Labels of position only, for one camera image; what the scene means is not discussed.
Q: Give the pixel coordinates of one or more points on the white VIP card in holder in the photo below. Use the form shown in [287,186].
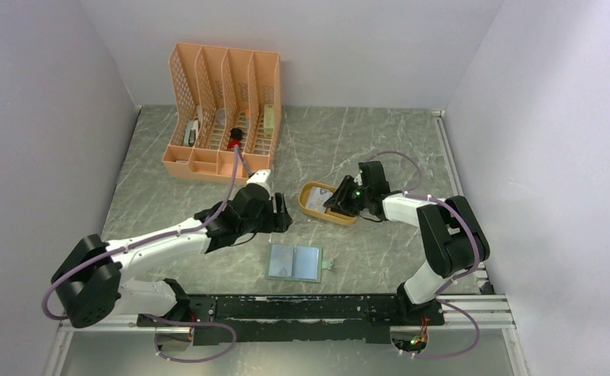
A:
[281,261]

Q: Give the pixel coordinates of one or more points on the yellow oval tray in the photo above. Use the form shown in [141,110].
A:
[328,215]

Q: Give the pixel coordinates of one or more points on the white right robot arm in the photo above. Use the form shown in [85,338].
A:
[453,241]

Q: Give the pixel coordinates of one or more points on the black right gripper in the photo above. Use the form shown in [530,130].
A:
[339,201]

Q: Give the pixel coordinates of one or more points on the pale green eraser box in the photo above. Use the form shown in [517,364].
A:
[268,120]

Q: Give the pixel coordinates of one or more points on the green leather card holder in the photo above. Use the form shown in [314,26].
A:
[308,264]

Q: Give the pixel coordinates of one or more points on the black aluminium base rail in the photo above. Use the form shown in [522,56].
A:
[373,318]

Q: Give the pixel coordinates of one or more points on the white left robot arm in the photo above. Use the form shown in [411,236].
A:
[99,278]

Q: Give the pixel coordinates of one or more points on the grey credit card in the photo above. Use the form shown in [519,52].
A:
[317,198]

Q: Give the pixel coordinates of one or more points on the red black stamp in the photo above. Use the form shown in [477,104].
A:
[235,138]

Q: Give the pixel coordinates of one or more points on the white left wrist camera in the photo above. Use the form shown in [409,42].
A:
[262,178]

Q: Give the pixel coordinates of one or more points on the grey white utility knife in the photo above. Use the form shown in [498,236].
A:
[191,133]

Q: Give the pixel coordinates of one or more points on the orange plastic desk organizer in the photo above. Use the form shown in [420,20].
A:
[223,88]

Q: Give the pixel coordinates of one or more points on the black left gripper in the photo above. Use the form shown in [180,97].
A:
[277,221]

